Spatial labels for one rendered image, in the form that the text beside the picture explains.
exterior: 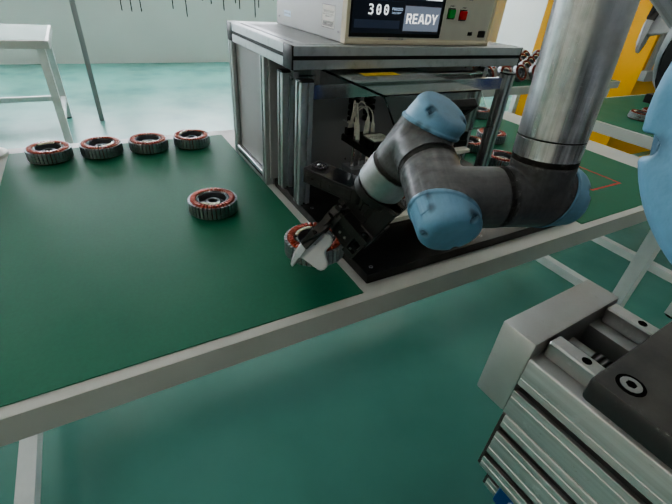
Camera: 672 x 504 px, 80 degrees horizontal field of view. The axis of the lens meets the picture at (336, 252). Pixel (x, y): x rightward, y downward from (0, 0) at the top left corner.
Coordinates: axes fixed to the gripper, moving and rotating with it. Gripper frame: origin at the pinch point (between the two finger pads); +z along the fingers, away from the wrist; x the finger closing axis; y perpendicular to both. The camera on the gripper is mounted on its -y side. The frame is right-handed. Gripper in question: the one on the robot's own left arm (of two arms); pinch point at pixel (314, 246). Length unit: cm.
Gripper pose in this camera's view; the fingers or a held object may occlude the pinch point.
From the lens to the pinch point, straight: 74.6
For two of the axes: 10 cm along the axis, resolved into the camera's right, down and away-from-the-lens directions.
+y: 6.5, 7.5, -1.3
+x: 6.1, -4.1, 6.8
